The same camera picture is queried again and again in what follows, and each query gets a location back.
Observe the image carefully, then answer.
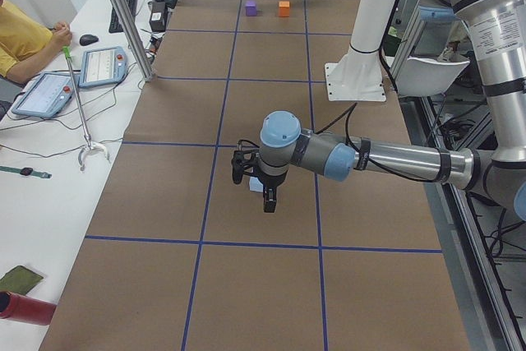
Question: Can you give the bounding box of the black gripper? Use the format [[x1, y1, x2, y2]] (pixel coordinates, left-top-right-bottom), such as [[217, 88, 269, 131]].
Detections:
[[257, 173, 285, 213]]

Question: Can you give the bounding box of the light blue block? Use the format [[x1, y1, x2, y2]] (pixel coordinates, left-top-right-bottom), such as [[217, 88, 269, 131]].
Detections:
[[249, 177, 264, 193]]

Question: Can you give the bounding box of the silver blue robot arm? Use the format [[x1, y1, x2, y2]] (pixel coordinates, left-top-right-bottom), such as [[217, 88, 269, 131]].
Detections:
[[252, 0, 525, 218]]

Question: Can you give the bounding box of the orange block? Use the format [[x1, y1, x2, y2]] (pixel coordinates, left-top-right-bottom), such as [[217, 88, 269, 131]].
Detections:
[[278, 0, 291, 18]]

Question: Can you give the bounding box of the purple block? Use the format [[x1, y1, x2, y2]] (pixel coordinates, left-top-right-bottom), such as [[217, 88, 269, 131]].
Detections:
[[245, 0, 258, 16]]

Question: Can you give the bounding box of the person's hand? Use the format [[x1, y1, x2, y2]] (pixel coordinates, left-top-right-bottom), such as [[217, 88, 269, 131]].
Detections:
[[52, 21, 72, 46]]

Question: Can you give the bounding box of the brown paper table cover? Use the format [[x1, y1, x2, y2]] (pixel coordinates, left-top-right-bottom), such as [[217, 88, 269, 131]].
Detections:
[[41, 0, 469, 350]]

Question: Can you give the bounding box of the white chair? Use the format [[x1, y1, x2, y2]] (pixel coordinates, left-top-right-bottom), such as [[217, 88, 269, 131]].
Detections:
[[396, 55, 470, 97]]

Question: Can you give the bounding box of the black power adapter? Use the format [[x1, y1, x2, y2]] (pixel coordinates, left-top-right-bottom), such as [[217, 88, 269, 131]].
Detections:
[[149, 2, 168, 32]]

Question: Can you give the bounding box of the far blue teach pendant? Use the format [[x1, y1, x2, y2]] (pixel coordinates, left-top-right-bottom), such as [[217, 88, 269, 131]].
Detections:
[[78, 46, 127, 88]]

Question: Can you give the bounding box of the blue teach pendant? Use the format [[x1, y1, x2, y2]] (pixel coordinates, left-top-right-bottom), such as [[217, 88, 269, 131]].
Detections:
[[78, 46, 127, 88], [12, 72, 73, 118]]

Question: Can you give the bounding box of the black keyboard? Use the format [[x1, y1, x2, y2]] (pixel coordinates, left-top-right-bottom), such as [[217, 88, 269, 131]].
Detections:
[[108, 0, 138, 35]]

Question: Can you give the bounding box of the black computer mouse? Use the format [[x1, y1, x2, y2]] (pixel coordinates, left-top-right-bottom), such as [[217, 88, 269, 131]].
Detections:
[[79, 34, 99, 46]]

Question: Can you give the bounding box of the near blue teach pendant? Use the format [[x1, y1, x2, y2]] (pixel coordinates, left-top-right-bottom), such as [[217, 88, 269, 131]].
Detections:
[[12, 72, 73, 118]]

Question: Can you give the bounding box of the red water bottle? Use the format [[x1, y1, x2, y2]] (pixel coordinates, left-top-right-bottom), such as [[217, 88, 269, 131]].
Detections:
[[1, 291, 57, 326]]

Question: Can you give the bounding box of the person in yellow shirt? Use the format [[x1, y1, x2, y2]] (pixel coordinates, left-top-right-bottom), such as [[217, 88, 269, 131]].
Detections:
[[1, 0, 63, 85]]

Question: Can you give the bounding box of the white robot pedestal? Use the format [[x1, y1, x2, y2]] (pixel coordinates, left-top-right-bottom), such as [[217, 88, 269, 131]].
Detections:
[[325, 0, 396, 102]]

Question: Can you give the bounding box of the green handled reacher grabber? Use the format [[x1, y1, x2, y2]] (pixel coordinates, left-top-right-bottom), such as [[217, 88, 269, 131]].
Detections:
[[62, 46, 110, 172]]

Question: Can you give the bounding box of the green strap smartwatch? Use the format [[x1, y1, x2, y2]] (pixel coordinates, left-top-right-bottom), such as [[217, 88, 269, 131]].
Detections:
[[0, 165, 52, 179]]

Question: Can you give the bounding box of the aluminium frame post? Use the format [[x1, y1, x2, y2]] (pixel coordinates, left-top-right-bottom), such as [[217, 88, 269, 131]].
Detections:
[[110, 0, 154, 81]]

